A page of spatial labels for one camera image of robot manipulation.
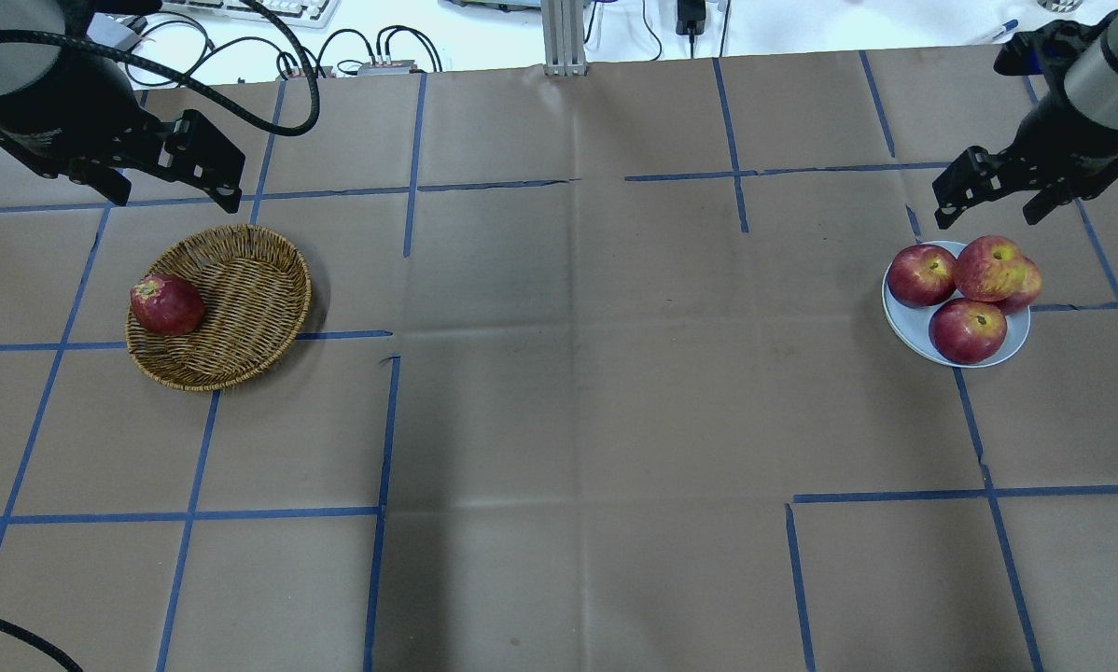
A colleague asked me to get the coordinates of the red apple plate right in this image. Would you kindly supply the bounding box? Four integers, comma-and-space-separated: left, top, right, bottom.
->
995, 257, 1042, 315

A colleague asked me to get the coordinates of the woven wicker basket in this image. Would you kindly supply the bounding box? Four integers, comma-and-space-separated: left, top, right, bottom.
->
125, 224, 313, 392

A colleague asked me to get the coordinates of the red yellow apple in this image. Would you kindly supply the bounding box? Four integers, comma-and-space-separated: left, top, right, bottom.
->
955, 235, 1026, 302

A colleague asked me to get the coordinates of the black power adapter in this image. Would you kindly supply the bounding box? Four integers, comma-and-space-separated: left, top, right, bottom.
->
675, 0, 707, 38

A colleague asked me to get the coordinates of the red apple plate left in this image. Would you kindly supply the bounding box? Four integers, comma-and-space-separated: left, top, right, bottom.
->
885, 244, 958, 309

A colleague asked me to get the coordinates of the black foreground cable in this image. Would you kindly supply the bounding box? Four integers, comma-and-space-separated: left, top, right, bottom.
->
0, 606, 84, 672

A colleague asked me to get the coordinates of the dark red apple in basket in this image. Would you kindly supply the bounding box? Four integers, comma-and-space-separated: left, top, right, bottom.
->
130, 273, 206, 335

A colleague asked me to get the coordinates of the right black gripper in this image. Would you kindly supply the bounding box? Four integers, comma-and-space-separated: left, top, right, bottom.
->
931, 21, 1118, 231

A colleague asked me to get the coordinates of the white keyboard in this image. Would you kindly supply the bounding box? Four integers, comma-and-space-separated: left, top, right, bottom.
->
161, 1, 344, 29

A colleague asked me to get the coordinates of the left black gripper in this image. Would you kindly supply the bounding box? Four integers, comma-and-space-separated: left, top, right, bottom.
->
0, 56, 246, 214

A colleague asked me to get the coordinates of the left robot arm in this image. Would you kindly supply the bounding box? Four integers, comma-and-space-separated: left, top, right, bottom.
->
0, 1, 246, 212

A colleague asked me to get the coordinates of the blue white pen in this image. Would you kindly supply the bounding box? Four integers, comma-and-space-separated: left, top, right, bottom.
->
966, 19, 1018, 44

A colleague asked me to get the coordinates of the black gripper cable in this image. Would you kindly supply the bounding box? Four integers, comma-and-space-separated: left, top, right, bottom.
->
0, 0, 322, 138

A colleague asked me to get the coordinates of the aluminium frame post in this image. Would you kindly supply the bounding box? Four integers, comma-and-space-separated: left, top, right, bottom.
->
540, 0, 588, 77

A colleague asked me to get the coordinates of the red apple plate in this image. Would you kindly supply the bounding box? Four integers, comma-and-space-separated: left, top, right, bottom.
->
885, 244, 958, 309
929, 299, 1010, 365
995, 257, 1042, 315

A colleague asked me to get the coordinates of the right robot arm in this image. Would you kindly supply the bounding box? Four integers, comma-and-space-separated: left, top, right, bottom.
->
931, 11, 1118, 230

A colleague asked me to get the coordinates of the light blue plate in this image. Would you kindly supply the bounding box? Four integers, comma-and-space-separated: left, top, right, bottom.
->
882, 235, 1042, 369

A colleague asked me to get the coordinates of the red apple plate front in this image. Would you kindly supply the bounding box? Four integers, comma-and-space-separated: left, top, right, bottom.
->
929, 299, 1010, 365

